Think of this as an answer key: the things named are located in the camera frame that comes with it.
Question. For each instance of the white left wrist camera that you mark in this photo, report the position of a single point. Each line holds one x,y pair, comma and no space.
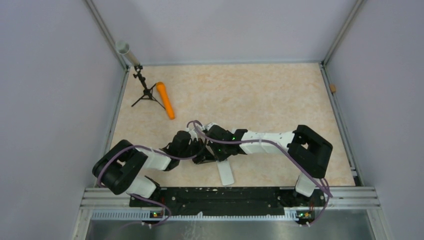
193,131

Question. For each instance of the black mini tripod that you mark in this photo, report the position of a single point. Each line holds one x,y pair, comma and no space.
147,91

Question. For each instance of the white cable duct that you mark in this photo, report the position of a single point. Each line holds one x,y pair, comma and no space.
148,215

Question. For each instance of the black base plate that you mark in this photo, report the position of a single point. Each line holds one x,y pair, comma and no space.
235,201

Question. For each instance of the white remote control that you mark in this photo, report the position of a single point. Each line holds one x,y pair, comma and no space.
225,173

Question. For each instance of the grey tube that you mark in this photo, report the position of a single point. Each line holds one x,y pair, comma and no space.
123,48

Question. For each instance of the small cork piece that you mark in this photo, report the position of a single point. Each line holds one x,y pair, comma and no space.
332,88

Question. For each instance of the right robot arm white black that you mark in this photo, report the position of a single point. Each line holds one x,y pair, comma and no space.
304,147

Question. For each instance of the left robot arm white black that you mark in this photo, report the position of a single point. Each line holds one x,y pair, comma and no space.
118,170

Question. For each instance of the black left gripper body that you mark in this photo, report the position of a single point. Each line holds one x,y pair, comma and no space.
196,149

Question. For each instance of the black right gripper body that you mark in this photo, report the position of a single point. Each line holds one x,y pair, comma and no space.
220,151

